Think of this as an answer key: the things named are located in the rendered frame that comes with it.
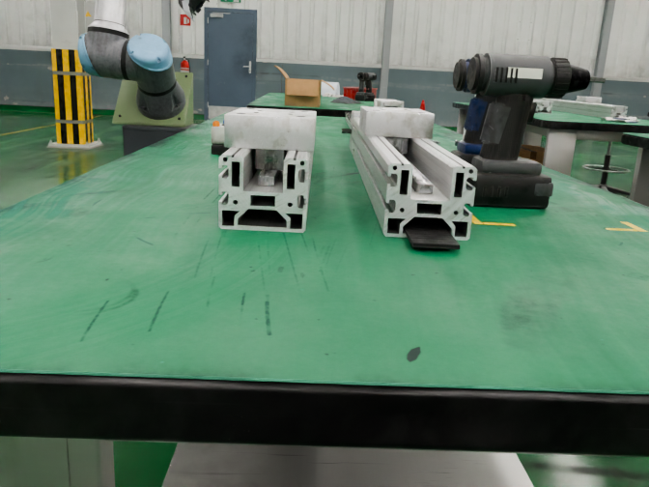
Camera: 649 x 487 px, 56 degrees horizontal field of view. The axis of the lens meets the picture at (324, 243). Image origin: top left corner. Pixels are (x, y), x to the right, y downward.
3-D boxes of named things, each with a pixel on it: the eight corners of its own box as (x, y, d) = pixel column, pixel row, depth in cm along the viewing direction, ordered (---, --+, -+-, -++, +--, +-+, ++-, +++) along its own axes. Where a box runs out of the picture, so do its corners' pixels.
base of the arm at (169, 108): (137, 122, 190) (130, 99, 181) (137, 86, 197) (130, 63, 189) (186, 118, 192) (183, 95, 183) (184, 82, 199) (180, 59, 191)
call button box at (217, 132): (216, 150, 140) (216, 122, 138) (259, 152, 140) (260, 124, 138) (211, 154, 132) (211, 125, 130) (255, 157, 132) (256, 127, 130)
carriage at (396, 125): (357, 142, 115) (360, 105, 114) (415, 145, 116) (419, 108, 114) (363, 153, 100) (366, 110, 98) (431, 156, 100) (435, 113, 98)
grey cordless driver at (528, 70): (451, 196, 98) (466, 52, 92) (573, 201, 99) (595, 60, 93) (464, 206, 90) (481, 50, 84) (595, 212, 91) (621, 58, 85)
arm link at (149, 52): (171, 96, 183) (163, 61, 171) (126, 90, 183) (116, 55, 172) (180, 68, 189) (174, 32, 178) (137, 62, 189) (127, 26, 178)
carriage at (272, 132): (239, 154, 91) (240, 106, 89) (314, 157, 91) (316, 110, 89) (223, 169, 76) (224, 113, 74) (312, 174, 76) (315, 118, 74)
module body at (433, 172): (351, 153, 148) (352, 116, 146) (392, 155, 148) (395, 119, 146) (382, 236, 71) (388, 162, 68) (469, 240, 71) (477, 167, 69)
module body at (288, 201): (271, 149, 148) (272, 112, 145) (313, 151, 148) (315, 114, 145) (218, 228, 70) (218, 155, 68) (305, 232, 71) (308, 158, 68)
